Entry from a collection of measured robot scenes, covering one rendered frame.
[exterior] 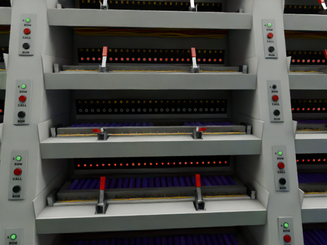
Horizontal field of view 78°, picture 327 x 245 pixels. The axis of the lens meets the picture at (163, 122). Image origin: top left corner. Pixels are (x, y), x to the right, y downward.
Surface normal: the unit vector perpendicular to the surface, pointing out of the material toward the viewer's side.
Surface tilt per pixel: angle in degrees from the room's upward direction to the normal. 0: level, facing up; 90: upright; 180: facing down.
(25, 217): 90
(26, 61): 90
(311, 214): 109
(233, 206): 19
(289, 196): 90
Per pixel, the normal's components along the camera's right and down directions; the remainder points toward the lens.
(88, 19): 0.06, 0.22
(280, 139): 0.06, -0.12
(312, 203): 0.00, -0.98
